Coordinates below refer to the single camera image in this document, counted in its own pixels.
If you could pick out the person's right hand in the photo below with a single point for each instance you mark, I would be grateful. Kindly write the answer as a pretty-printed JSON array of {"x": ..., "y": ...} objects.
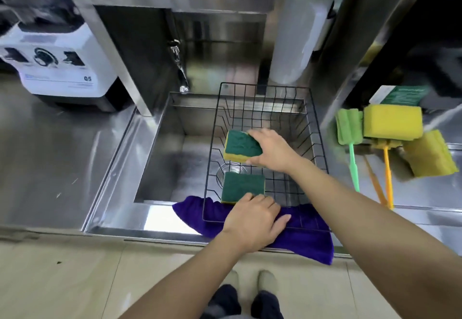
[{"x": 276, "y": 151}]

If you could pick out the person's left hand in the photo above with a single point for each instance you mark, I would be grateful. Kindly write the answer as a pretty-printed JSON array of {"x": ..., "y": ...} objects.
[{"x": 251, "y": 223}]

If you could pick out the person's right thumb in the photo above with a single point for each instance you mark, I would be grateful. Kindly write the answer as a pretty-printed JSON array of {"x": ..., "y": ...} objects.
[{"x": 255, "y": 162}]

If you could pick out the person's left thumb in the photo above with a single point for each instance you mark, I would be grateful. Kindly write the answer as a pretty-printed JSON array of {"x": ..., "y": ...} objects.
[{"x": 283, "y": 222}]

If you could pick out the green and yellow scouring sponge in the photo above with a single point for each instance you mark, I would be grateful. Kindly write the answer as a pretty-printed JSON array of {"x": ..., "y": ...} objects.
[
  {"x": 242, "y": 185},
  {"x": 240, "y": 145}
]

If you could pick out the person's right forearm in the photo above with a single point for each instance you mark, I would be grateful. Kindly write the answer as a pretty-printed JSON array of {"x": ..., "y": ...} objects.
[{"x": 371, "y": 235}]

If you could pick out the person's left forearm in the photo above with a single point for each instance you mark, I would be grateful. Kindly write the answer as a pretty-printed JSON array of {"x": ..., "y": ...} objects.
[{"x": 196, "y": 281}]

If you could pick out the purple cloth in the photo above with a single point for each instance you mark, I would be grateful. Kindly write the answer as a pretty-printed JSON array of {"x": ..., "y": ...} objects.
[{"x": 306, "y": 237}]

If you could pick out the person's right shoe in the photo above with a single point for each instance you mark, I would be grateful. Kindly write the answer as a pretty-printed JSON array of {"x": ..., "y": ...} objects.
[{"x": 267, "y": 281}]

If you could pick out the person's shoe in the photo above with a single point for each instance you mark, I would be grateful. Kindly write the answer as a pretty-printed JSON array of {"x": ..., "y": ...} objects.
[
  {"x": 267, "y": 281},
  {"x": 231, "y": 281}
]

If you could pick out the person's left shoe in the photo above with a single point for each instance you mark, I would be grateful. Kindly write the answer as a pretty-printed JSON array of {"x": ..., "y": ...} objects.
[{"x": 231, "y": 281}]

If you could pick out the stainless steel sink basin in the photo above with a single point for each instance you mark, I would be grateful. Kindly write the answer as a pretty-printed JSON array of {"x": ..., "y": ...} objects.
[{"x": 173, "y": 156}]

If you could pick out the person's dark trousers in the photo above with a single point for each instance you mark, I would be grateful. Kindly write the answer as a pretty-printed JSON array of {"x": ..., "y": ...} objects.
[{"x": 267, "y": 306}]

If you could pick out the chrome faucet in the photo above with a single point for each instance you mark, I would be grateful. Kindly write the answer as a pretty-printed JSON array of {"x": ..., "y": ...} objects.
[{"x": 178, "y": 62}]

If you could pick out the white water filter cylinder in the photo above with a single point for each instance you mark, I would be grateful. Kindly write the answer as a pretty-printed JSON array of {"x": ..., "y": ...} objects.
[{"x": 297, "y": 33}]

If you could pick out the green and white packet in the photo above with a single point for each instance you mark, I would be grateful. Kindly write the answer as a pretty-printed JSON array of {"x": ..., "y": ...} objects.
[{"x": 400, "y": 95}]

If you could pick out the white blender base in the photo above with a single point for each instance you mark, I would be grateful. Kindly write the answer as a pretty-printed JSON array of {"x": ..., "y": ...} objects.
[{"x": 61, "y": 66}]

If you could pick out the black blender jar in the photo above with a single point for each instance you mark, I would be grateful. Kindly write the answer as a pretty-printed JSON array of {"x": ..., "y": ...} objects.
[{"x": 39, "y": 1}]

